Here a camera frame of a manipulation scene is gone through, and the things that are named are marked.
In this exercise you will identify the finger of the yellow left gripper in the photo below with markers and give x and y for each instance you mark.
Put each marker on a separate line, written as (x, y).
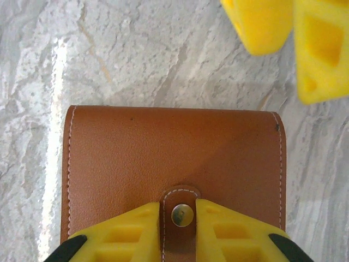
(261, 24)
(321, 68)

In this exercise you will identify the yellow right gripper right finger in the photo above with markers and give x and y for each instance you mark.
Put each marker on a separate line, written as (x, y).
(231, 240)

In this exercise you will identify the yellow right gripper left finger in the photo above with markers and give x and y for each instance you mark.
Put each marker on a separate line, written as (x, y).
(128, 240)

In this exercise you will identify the brown leather card holder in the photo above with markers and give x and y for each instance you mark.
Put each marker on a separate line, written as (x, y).
(163, 150)

